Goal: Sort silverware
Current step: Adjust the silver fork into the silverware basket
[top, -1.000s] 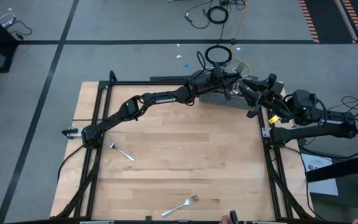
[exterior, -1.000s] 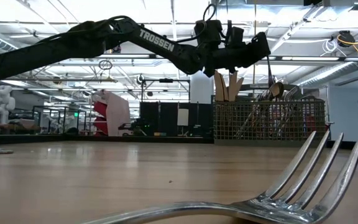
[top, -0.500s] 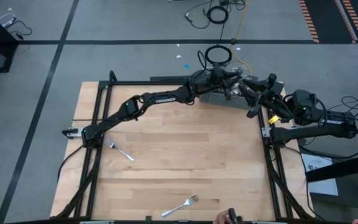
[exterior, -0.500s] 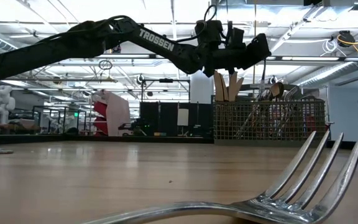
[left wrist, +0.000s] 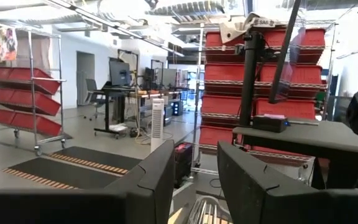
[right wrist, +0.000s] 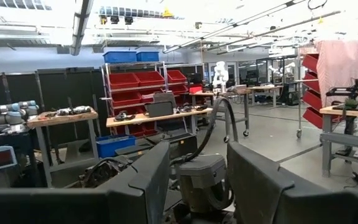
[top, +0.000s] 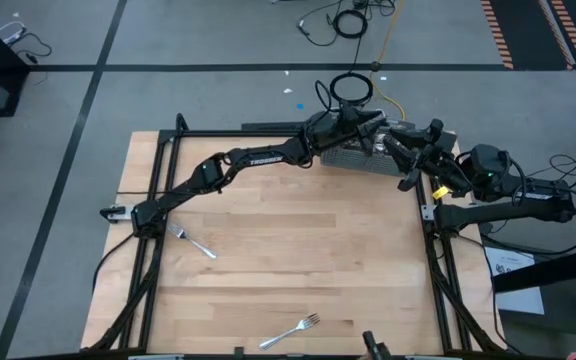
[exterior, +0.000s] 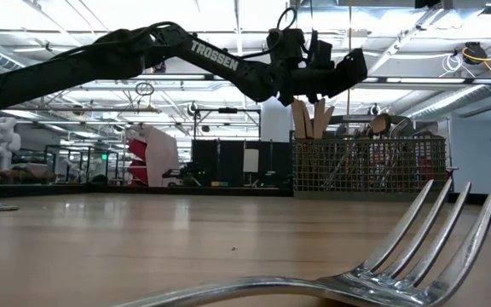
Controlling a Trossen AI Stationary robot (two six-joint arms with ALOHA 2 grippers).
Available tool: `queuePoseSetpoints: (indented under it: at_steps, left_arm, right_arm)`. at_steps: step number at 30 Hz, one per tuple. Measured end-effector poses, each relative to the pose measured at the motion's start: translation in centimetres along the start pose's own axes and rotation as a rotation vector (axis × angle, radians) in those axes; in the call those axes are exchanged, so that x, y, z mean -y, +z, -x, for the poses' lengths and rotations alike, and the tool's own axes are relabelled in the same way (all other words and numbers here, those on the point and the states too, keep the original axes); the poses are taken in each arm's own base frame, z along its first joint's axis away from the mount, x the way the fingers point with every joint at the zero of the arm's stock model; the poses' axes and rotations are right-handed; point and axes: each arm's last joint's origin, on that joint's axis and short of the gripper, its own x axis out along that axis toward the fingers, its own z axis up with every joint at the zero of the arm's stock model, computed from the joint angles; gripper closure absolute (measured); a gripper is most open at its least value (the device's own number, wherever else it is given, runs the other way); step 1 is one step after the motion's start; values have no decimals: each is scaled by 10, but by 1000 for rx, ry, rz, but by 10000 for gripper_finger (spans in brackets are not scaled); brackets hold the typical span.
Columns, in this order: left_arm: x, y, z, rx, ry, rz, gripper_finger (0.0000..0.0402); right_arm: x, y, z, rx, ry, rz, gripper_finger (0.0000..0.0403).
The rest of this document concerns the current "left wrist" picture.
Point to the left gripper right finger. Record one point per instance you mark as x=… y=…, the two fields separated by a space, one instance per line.
x=275 y=205

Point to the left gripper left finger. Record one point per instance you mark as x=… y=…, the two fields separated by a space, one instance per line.
x=104 y=208

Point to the black orange striped floor mat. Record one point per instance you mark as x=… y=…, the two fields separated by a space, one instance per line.
x=67 y=174
x=104 y=157

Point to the grey mesh cutlery basket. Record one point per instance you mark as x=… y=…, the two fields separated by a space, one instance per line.
x=211 y=200

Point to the black side table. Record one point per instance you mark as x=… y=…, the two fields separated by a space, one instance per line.
x=306 y=137

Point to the small black box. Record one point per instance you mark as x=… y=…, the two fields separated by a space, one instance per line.
x=269 y=124

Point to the black box red top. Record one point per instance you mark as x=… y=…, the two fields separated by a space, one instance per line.
x=183 y=161

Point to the white tower fan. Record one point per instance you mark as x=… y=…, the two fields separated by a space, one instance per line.
x=157 y=124

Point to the black standing desk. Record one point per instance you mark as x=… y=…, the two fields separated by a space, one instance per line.
x=113 y=90

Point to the black upright pole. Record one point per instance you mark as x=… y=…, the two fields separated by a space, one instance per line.
x=249 y=87

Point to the grey office chair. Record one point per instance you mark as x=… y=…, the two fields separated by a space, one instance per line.
x=91 y=87

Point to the black computer monitor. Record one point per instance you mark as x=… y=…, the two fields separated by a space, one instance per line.
x=120 y=73

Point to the black diagonal rod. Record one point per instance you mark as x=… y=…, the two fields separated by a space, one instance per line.
x=284 y=53

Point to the white printed cloth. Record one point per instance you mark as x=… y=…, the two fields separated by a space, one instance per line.
x=232 y=29

